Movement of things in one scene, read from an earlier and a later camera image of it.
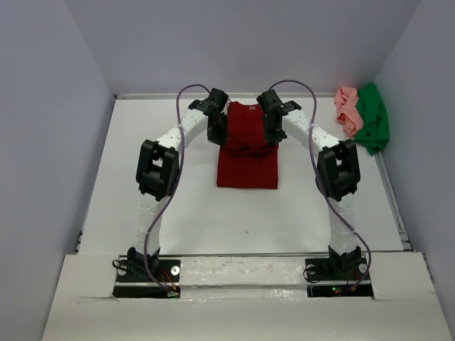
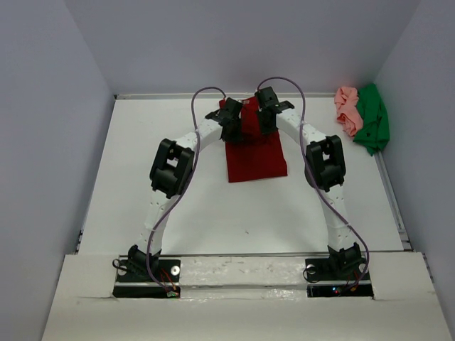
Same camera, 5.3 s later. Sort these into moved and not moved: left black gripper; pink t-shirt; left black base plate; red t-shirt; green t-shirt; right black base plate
Moved: red t-shirt; left black gripper
Not moved: pink t-shirt; right black base plate; green t-shirt; left black base plate
